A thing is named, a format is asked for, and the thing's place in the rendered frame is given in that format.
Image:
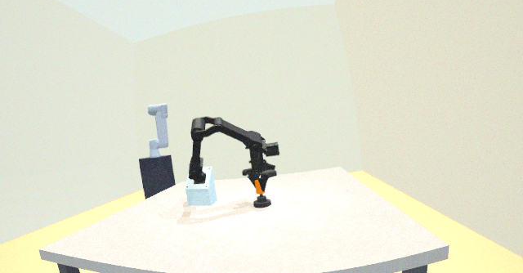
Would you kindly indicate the orange knob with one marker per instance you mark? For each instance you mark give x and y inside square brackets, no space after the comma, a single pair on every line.
[258,188]

